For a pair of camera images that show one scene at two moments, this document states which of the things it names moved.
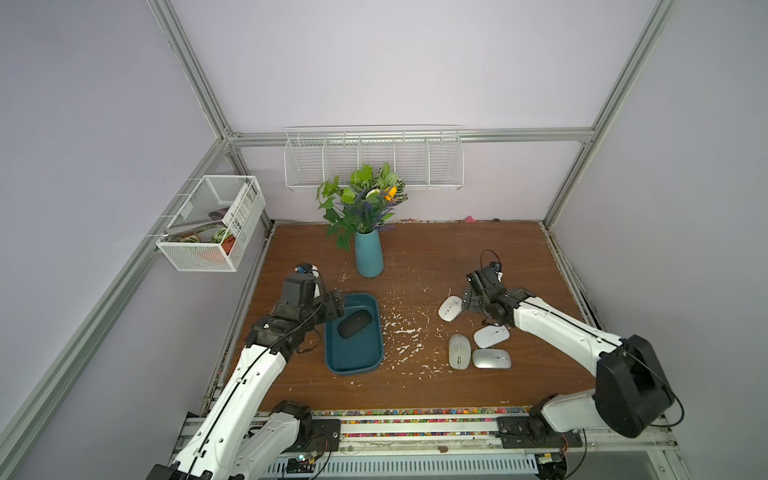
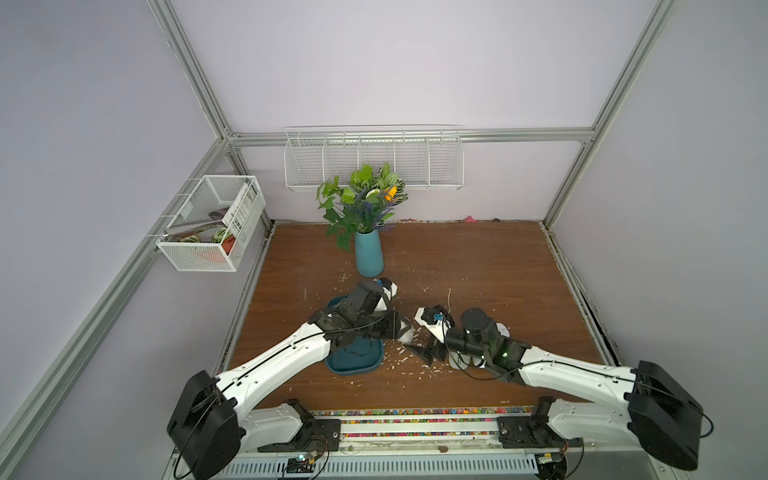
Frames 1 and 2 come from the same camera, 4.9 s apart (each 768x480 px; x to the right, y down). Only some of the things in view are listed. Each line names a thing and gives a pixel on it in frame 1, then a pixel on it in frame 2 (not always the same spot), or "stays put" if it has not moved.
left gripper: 333,304 -> 391,323
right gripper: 469,300 -> 423,351
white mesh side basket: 213,226 stays put
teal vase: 369,254 stays put
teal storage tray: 354,341 stays put
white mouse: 450,308 -> 408,337
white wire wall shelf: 423,157 stays put
